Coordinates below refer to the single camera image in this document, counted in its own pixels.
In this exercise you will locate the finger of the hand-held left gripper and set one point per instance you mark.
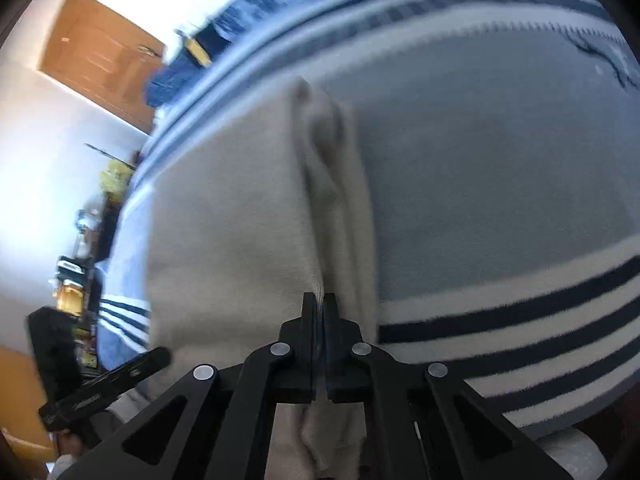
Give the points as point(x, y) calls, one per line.
point(135, 367)

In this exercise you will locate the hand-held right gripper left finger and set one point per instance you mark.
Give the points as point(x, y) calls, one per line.
point(310, 330)

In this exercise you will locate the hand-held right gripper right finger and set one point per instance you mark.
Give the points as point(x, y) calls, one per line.
point(330, 330)

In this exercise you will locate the cream knit sweater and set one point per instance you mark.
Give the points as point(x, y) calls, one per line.
point(225, 235)

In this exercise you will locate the orange wooden furniture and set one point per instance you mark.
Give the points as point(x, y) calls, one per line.
point(20, 400)

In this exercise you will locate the yellow plush toy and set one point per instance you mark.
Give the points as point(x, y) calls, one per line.
point(116, 180)

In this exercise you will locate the blue white striped blanket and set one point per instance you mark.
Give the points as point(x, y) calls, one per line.
point(475, 160)

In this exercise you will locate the white cloth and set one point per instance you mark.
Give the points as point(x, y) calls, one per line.
point(575, 452)

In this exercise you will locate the blue patterned cloth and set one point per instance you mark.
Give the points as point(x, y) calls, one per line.
point(175, 77)

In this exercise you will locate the brown wooden door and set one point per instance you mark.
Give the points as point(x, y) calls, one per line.
point(100, 60)

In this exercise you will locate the yellow object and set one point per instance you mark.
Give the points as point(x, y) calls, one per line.
point(197, 51)

